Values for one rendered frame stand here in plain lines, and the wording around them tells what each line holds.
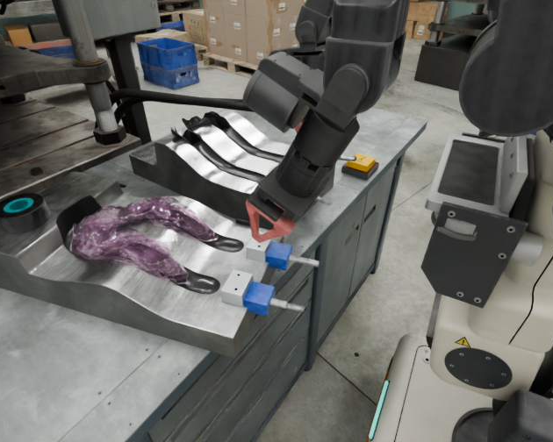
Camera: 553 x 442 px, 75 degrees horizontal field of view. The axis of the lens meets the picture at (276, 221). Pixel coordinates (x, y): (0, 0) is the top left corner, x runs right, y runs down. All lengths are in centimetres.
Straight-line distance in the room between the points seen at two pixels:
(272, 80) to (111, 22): 109
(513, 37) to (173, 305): 53
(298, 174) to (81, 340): 46
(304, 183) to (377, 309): 136
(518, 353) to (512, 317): 8
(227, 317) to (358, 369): 103
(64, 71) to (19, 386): 87
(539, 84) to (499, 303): 40
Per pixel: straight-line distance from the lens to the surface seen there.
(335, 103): 35
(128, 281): 63
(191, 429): 89
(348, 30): 36
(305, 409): 145
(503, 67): 32
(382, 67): 35
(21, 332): 76
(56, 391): 66
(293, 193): 44
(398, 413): 119
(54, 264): 74
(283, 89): 41
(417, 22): 755
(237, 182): 83
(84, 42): 126
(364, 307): 174
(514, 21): 32
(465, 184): 60
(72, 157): 132
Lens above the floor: 132
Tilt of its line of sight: 37 degrees down
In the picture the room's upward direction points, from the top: straight up
